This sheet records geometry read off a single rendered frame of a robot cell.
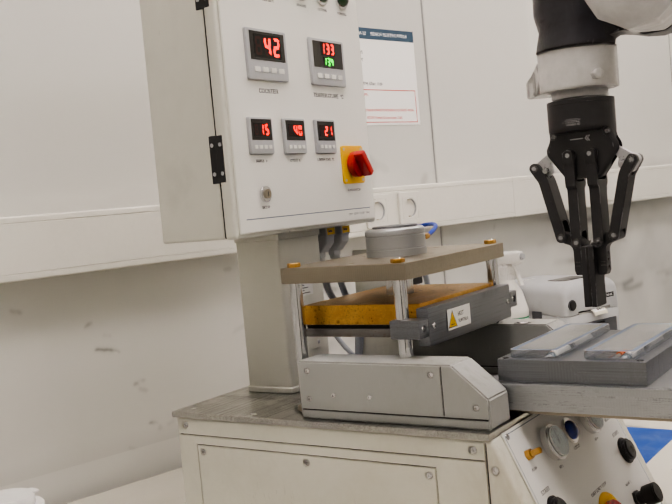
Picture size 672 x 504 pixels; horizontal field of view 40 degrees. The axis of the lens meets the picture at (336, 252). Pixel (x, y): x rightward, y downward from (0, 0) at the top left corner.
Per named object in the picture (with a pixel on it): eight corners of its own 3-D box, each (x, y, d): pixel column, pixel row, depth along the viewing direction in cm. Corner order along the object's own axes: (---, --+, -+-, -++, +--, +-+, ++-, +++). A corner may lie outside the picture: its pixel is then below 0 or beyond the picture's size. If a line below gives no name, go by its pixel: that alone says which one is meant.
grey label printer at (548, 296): (489, 353, 220) (483, 282, 219) (543, 340, 232) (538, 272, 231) (573, 362, 200) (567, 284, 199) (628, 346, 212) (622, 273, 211)
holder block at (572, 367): (498, 381, 103) (496, 358, 103) (562, 348, 120) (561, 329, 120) (647, 386, 94) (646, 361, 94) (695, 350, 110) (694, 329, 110)
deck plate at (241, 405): (171, 417, 123) (171, 410, 122) (322, 365, 151) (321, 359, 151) (489, 441, 96) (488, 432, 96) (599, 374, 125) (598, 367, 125)
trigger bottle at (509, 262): (488, 365, 205) (479, 253, 204) (508, 358, 211) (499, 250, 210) (522, 367, 199) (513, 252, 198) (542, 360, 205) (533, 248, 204)
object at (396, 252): (247, 340, 119) (238, 240, 118) (374, 306, 144) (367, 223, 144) (411, 342, 105) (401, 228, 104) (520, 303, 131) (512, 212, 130)
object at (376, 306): (305, 336, 118) (298, 262, 117) (393, 311, 136) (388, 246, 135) (423, 337, 108) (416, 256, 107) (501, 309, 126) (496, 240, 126)
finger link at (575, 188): (573, 149, 104) (561, 150, 105) (578, 248, 105) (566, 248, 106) (586, 149, 107) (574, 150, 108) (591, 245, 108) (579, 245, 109)
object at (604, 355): (637, 372, 95) (635, 351, 95) (584, 371, 98) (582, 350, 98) (682, 341, 110) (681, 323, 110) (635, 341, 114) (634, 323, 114)
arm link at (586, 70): (600, 40, 99) (604, 91, 99) (637, 49, 109) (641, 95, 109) (494, 59, 106) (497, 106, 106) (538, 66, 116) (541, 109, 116)
